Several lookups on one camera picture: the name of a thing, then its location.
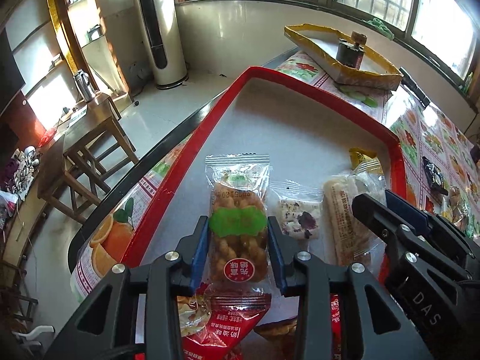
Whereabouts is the long rice cracker packet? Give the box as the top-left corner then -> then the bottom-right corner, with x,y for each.
323,171 -> 386,272

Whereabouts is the fried twist snack packet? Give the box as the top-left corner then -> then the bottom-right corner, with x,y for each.
205,153 -> 270,284

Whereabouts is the green cloth on sill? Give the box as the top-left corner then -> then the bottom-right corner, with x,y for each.
364,17 -> 395,41

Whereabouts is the fruit flower patterned tablecloth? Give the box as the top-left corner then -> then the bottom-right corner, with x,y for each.
69,71 -> 479,300

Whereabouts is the yellow snack packet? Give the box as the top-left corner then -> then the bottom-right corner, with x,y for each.
348,147 -> 383,175

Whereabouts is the dark jar with cork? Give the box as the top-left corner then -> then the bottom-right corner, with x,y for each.
336,31 -> 368,70

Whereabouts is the yellow cardboard box lid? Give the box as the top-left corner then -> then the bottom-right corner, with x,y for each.
284,24 -> 403,90

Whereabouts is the wooden stool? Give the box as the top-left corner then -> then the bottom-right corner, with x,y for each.
37,93 -> 138,224

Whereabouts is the white tower air conditioner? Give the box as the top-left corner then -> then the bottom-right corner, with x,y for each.
133,0 -> 188,89

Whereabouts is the black flashlight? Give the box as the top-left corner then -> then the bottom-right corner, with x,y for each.
399,67 -> 431,109

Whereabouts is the black small snack packet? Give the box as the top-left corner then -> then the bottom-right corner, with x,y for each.
422,156 -> 448,196

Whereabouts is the red rimmed white tray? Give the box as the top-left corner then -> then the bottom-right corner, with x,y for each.
123,67 -> 406,269

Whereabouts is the nougat candy clear packet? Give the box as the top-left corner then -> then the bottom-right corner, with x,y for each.
269,180 -> 324,241

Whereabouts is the red chip bag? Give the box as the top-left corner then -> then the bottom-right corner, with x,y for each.
176,287 -> 272,360

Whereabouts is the steel electric kettle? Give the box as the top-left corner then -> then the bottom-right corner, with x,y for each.
73,69 -> 95,102

